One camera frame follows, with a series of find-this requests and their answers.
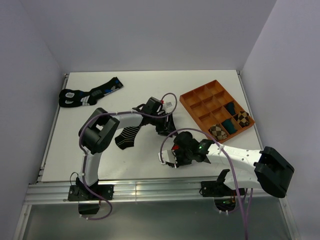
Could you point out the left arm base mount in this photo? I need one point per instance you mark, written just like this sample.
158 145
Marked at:
80 194

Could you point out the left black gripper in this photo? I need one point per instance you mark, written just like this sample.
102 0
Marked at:
166 127

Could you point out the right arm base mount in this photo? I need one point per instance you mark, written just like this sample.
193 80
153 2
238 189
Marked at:
215 189

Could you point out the black white striped sock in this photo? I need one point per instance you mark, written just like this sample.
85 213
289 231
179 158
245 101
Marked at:
126 139

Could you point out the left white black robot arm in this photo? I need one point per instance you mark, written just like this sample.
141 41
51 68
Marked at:
97 133

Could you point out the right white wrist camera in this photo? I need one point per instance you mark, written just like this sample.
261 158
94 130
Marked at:
166 157

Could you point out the brown argyle rolled sock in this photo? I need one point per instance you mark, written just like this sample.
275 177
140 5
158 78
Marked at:
217 132
243 119

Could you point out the black blue sport sock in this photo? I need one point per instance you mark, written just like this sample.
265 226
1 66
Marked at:
69 98

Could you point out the aluminium frame rail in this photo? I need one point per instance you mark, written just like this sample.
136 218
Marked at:
128 190

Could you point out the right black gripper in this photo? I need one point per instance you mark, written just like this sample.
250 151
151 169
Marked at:
179 163

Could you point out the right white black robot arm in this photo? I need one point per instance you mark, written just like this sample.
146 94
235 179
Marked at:
264 169

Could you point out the dark teal rolled sock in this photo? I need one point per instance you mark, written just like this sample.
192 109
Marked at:
230 107

